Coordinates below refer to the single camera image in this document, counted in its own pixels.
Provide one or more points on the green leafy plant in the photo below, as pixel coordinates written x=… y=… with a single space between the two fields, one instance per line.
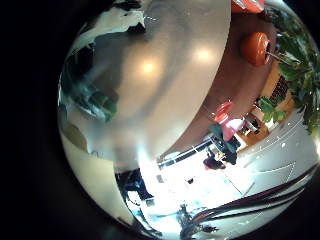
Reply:
x=296 y=66

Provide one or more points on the person in pink shirt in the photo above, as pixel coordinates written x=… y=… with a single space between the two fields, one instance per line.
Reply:
x=226 y=130

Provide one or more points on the wooden shelf furniture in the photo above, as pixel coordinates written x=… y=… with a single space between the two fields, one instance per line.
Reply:
x=256 y=131

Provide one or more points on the orange round stool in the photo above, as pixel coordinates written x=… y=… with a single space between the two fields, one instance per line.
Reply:
x=255 y=48

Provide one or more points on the green stemmed flower bouquet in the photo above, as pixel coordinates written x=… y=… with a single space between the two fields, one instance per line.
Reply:
x=96 y=100

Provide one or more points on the orange chair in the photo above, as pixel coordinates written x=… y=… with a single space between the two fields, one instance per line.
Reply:
x=248 y=5

